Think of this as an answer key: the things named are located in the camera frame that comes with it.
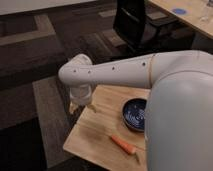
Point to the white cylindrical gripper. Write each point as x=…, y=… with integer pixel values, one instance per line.
x=81, y=95

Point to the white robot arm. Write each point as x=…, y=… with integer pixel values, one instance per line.
x=179, y=110

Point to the dark blue ceramic bowl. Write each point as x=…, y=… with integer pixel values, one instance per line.
x=133, y=113

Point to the orange carrot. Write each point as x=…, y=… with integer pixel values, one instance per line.
x=128, y=148

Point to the black office chair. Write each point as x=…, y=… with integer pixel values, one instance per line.
x=142, y=26

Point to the blue round disc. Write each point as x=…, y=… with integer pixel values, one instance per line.
x=179, y=11

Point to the background wooden table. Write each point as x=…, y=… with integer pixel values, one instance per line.
x=192, y=17

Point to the clear glass on background table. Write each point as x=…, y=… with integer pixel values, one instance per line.
x=206, y=13

